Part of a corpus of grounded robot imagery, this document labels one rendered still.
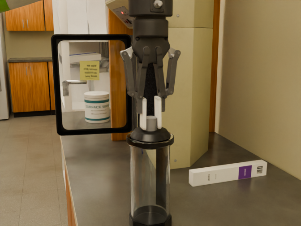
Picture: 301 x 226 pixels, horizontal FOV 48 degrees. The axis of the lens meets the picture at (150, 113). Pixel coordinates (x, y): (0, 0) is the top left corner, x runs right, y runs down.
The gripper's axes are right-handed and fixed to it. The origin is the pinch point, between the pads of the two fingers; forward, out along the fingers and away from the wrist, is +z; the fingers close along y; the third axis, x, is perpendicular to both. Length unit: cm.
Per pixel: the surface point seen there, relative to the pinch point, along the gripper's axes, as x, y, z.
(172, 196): 12.5, 10.4, 27.9
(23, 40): 587, -57, -5
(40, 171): 279, -34, 122
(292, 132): 20, 56, 15
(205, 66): 41, 33, -6
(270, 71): 34, 56, -4
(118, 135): 68, 6, 26
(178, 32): 31.4, 18.6, -17.7
